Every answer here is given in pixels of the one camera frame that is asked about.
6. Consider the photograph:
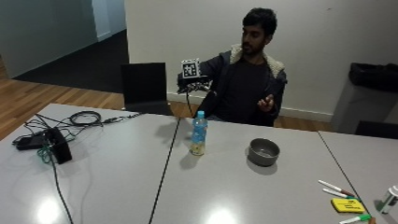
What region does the grey metal bowl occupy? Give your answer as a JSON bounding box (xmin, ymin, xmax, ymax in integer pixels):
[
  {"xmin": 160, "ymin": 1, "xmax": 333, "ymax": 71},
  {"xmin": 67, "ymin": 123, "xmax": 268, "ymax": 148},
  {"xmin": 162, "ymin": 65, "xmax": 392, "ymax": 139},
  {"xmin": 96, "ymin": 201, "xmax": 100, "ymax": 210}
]
[{"xmin": 247, "ymin": 137, "xmax": 281, "ymax": 167}]

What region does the the person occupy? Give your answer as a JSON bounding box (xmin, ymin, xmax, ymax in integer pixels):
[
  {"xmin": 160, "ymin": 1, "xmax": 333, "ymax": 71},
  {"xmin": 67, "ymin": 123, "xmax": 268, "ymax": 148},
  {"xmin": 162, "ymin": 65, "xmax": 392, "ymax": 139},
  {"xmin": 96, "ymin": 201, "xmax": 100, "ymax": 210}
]
[{"xmin": 195, "ymin": 7, "xmax": 289, "ymax": 128}]

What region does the black glove cable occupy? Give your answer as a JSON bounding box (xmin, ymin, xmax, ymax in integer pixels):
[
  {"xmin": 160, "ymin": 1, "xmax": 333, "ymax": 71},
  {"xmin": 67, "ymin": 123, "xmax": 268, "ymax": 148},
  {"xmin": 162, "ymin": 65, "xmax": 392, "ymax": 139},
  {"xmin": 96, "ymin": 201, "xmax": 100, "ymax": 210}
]
[{"xmin": 184, "ymin": 88, "xmax": 198, "ymax": 119}]

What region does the red-capped white marker pen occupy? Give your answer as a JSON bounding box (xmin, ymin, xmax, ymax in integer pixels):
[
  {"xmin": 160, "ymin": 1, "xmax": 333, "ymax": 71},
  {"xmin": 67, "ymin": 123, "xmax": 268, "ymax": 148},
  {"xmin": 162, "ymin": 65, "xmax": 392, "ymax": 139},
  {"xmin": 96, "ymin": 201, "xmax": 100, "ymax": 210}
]
[{"xmin": 317, "ymin": 179, "xmax": 357, "ymax": 198}]

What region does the black chair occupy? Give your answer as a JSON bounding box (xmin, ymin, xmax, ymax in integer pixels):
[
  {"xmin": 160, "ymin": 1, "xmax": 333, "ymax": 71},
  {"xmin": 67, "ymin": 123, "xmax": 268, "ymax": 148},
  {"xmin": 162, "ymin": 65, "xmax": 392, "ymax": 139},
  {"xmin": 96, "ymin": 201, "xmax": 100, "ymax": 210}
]
[{"xmin": 120, "ymin": 62, "xmax": 176, "ymax": 117}]

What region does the grey bin with black bag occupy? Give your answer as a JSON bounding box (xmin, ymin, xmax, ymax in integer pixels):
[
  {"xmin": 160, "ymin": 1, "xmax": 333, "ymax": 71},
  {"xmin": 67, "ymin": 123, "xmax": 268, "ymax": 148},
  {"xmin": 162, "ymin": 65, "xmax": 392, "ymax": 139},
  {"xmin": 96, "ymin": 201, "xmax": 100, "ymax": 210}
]
[{"xmin": 331, "ymin": 62, "xmax": 398, "ymax": 135}]

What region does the clear plastic drink bottle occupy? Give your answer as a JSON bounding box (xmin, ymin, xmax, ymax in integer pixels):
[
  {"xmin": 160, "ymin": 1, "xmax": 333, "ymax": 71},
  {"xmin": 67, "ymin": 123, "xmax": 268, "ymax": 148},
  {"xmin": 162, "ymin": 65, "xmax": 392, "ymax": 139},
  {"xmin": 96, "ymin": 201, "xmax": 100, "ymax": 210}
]
[{"xmin": 190, "ymin": 110, "xmax": 210, "ymax": 157}]

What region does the long black cable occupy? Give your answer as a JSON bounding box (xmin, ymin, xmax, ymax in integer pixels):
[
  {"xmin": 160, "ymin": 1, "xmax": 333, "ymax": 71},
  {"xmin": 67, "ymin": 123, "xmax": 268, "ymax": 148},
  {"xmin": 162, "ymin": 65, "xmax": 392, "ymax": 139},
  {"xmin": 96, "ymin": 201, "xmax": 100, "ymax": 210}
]
[{"xmin": 34, "ymin": 113, "xmax": 76, "ymax": 224}]

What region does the yellow sponge eraser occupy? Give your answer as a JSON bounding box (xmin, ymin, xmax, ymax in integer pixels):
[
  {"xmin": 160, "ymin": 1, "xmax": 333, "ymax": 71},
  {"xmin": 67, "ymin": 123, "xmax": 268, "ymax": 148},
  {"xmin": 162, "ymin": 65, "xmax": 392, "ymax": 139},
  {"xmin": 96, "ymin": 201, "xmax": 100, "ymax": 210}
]
[{"xmin": 331, "ymin": 198, "xmax": 368, "ymax": 215}]

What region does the black box device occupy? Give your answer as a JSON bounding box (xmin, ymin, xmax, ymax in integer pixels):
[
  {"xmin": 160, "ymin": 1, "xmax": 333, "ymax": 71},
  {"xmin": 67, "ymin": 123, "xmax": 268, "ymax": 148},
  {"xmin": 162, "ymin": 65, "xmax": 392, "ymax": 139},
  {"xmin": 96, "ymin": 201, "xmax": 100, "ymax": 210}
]
[{"xmin": 44, "ymin": 127, "xmax": 74, "ymax": 165}]

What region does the green cable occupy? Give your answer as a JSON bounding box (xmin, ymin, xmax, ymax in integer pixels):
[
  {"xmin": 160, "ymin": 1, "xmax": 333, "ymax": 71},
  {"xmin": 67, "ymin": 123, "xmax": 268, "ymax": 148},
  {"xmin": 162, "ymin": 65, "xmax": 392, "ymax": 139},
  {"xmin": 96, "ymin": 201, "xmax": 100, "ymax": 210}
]
[{"xmin": 36, "ymin": 136, "xmax": 58, "ymax": 164}]

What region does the coiled black cable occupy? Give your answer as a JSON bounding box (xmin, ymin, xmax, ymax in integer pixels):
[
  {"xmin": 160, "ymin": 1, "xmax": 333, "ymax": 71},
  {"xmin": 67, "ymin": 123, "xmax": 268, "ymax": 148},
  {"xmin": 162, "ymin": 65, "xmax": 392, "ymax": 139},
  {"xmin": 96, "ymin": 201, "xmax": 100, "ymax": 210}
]
[{"xmin": 67, "ymin": 110, "xmax": 104, "ymax": 127}]

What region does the green-capped white marker pen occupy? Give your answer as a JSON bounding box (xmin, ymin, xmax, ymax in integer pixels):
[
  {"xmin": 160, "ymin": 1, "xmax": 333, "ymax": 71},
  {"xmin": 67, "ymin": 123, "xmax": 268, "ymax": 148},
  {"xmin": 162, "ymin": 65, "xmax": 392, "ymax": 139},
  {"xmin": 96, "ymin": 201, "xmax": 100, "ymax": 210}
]
[
  {"xmin": 321, "ymin": 188, "xmax": 359, "ymax": 201},
  {"xmin": 339, "ymin": 214, "xmax": 373, "ymax": 224}
]

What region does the dark chair back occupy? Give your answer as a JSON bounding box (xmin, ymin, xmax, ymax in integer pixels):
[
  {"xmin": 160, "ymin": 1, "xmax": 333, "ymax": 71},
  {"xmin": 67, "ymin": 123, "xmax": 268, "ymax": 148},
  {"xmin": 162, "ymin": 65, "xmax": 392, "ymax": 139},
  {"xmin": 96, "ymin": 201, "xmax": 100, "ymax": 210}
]
[{"xmin": 355, "ymin": 119, "xmax": 398, "ymax": 140}]

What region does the white marker cube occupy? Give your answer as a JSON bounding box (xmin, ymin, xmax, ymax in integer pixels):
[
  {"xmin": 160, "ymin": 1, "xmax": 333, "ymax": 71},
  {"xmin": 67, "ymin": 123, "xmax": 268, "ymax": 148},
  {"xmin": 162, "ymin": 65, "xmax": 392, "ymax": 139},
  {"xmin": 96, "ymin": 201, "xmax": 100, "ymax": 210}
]
[{"xmin": 180, "ymin": 58, "xmax": 202, "ymax": 79}]

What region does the flat black device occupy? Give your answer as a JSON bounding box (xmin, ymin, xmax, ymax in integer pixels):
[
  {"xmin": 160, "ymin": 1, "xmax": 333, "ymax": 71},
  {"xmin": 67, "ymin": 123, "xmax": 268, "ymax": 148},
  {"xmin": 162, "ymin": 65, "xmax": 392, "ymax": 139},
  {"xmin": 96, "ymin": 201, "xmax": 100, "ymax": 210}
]
[{"xmin": 11, "ymin": 133, "xmax": 48, "ymax": 151}]

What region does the white spray bottle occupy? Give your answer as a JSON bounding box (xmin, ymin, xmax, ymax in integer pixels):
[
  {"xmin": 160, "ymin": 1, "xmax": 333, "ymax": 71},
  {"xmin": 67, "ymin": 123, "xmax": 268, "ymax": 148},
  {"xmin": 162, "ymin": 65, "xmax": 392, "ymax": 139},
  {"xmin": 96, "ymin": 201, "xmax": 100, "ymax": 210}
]
[{"xmin": 379, "ymin": 185, "xmax": 398, "ymax": 215}]

